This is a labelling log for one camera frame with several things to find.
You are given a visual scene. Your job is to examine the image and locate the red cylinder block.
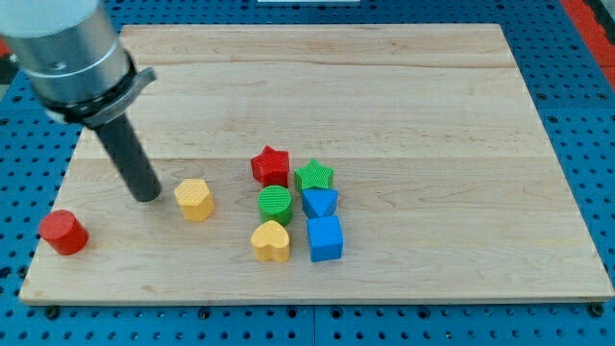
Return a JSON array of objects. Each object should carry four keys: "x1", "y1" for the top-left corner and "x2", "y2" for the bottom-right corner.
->
[{"x1": 38, "y1": 210, "x2": 89, "y2": 256}]

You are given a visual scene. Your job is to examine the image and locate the blue cube block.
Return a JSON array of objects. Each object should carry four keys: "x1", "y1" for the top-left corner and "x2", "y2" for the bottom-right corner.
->
[{"x1": 307, "y1": 215, "x2": 344, "y2": 262}]

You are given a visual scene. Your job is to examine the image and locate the blue triangle block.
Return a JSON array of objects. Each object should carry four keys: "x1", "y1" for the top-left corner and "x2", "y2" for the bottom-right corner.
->
[{"x1": 302, "y1": 189, "x2": 338, "y2": 218}]

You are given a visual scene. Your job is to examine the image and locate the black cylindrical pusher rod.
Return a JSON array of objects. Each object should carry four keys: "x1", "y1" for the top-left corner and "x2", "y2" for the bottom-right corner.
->
[{"x1": 95, "y1": 113, "x2": 161, "y2": 202}]

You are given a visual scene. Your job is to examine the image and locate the red star block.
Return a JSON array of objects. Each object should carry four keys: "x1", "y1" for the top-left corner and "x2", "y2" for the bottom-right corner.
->
[{"x1": 250, "y1": 145, "x2": 290, "y2": 187}]

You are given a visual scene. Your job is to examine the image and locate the yellow heart block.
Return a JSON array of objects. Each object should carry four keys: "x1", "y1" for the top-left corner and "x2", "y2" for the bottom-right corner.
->
[{"x1": 250, "y1": 220, "x2": 291, "y2": 262}]

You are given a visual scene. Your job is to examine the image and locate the green cylinder block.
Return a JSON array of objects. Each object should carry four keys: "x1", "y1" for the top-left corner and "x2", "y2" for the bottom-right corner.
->
[{"x1": 258, "y1": 185, "x2": 292, "y2": 226}]

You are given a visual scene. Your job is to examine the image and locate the green star block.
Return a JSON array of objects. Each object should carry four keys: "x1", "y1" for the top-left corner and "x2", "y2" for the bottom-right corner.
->
[{"x1": 294, "y1": 159, "x2": 334, "y2": 192}]

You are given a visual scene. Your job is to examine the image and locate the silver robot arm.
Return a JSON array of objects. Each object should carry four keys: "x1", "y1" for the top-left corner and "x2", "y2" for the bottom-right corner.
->
[{"x1": 1, "y1": 0, "x2": 161, "y2": 202}]

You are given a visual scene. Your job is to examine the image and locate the yellow hexagon block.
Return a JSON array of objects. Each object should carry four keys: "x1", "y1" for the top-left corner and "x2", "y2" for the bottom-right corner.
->
[{"x1": 174, "y1": 179, "x2": 215, "y2": 222}]

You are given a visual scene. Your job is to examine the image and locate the wooden board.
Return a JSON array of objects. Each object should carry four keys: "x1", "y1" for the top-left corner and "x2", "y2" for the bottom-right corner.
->
[{"x1": 19, "y1": 24, "x2": 614, "y2": 306}]

